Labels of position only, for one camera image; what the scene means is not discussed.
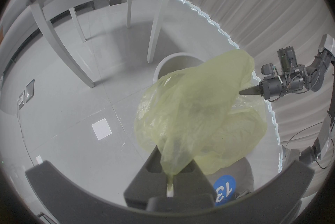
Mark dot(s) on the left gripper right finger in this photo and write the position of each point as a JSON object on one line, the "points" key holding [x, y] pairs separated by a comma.
{"points": [[192, 182]]}

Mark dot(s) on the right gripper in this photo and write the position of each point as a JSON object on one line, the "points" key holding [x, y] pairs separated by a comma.
{"points": [[277, 86]]}

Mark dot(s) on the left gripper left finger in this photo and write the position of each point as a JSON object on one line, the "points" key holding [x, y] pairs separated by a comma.
{"points": [[142, 183]]}

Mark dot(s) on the yellow plastic bag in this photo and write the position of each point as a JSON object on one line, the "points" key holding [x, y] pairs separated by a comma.
{"points": [[199, 112]]}

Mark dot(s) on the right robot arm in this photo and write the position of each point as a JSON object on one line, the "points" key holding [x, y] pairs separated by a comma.
{"points": [[315, 73]]}

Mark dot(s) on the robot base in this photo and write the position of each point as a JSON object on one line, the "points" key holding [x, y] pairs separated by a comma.
{"points": [[243, 170]]}

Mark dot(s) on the white trash bin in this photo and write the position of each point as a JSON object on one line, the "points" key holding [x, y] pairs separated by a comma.
{"points": [[178, 60]]}

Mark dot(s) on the white curtain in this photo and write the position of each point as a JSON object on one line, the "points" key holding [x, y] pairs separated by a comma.
{"points": [[251, 2]]}

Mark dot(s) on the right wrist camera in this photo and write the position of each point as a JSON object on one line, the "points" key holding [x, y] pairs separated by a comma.
{"points": [[286, 59]]}

